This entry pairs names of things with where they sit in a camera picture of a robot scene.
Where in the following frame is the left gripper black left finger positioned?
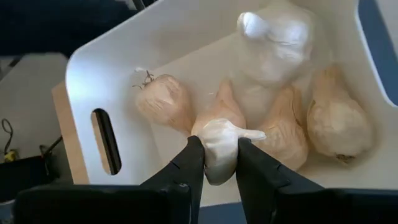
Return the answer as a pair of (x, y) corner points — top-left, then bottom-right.
(139, 135), (206, 224)

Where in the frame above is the white plastic basket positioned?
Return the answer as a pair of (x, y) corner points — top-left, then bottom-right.
(63, 0), (398, 208)

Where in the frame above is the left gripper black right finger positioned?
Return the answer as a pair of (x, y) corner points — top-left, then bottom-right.
(235, 137), (325, 224)

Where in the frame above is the pinkish garlic bulb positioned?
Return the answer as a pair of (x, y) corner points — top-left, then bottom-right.
(254, 85), (310, 171)
(306, 65), (376, 164)
(191, 79), (248, 138)
(135, 73), (195, 136)

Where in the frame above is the small white garlic bulb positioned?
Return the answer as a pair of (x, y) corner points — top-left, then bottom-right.
(197, 118), (267, 187)

